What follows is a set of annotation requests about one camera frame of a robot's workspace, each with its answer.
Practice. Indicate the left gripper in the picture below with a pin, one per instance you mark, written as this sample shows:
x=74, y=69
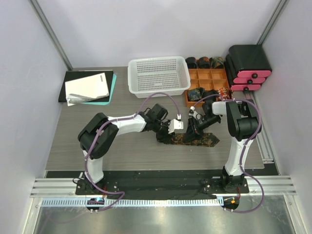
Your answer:
x=165, y=137

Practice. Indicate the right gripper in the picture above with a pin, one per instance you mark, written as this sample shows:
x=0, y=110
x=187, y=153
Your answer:
x=192, y=131

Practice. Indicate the black key-pattern tie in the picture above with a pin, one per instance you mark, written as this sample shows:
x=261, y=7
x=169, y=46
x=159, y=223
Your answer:
x=206, y=140

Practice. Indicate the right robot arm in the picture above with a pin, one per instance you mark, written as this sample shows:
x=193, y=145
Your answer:
x=243, y=123

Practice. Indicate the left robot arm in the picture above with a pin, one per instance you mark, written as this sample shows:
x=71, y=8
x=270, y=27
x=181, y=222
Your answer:
x=98, y=135

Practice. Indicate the rolled blue floral tie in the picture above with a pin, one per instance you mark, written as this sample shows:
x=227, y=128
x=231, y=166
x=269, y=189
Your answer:
x=195, y=94

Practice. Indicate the rolled plain black tie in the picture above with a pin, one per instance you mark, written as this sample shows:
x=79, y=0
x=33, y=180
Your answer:
x=212, y=93

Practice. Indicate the rolled red patterned tie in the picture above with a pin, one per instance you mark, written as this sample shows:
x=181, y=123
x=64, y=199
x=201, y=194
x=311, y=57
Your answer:
x=225, y=93

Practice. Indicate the orange compartment tray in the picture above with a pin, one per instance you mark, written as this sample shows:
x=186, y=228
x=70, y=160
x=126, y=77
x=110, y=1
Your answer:
x=208, y=79

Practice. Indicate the white plastic basket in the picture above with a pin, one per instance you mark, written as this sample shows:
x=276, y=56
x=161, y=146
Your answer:
x=169, y=75

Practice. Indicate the rolled black tie back-left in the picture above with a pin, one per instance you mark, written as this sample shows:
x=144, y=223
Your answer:
x=191, y=62

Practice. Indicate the rolled orange-black tie back-middle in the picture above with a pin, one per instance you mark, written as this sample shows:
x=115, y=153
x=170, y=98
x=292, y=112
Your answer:
x=203, y=63

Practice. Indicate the rolled green tie back-right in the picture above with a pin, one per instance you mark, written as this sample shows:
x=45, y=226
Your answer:
x=216, y=62

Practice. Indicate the teal folder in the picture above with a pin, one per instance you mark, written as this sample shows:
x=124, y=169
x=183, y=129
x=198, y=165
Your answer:
x=111, y=94

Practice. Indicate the black pink drawer unit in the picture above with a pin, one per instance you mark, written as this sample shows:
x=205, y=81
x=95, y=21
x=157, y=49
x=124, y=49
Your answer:
x=247, y=67

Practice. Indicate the white notebook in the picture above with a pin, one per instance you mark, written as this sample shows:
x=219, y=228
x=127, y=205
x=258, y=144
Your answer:
x=91, y=87

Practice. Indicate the black folder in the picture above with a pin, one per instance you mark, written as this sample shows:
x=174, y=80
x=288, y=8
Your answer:
x=73, y=75

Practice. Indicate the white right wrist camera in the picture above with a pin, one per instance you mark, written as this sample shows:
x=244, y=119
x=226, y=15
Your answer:
x=192, y=112

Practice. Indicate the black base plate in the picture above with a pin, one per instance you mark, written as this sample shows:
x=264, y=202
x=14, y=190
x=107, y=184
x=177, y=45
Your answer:
x=160, y=185

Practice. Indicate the white slotted cable duct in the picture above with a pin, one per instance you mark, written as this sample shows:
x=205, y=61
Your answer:
x=95, y=202

